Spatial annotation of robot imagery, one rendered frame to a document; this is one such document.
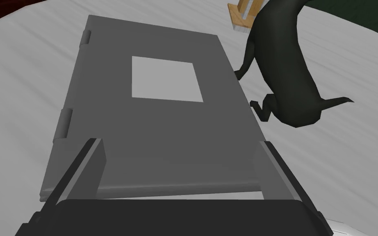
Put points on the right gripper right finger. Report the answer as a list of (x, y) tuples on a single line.
[(276, 173)]

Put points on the wooden stand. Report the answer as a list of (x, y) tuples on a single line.
[(243, 14)]

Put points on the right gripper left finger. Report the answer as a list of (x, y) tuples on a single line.
[(83, 170)]

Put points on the black animal figurine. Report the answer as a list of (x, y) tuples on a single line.
[(284, 72)]

